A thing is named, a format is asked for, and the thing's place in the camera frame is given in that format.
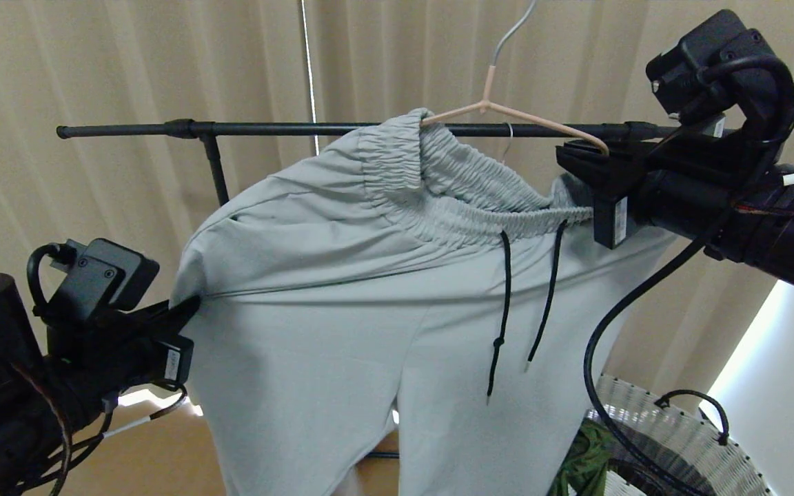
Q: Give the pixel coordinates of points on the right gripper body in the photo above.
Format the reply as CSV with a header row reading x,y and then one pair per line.
x,y
673,200

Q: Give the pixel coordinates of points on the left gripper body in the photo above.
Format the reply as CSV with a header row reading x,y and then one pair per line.
x,y
142,351

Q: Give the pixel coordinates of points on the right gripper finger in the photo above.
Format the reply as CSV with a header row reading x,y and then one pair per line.
x,y
593,169

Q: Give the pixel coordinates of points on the pink clothes hanger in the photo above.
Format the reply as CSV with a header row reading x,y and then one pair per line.
x,y
488,89

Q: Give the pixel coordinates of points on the pale grey shorts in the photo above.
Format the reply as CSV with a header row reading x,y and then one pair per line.
x,y
314,331

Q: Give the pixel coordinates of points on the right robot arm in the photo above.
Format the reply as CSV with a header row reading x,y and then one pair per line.
x,y
790,241

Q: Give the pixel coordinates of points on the white laundry basket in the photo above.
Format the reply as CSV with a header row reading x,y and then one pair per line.
x,y
679,430

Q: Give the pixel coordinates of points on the black clothes rack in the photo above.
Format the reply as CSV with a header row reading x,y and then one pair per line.
x,y
259,129

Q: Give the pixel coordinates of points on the green garment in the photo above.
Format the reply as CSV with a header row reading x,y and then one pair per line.
x,y
586,461

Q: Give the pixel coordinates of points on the beige curtain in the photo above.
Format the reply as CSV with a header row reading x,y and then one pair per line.
x,y
94,62

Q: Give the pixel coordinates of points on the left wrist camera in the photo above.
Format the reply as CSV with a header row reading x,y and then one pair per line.
x,y
104,275

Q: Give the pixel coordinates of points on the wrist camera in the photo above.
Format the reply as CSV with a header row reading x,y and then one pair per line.
x,y
710,58
104,275

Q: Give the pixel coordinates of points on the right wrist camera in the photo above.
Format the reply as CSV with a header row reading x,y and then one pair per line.
x,y
710,58

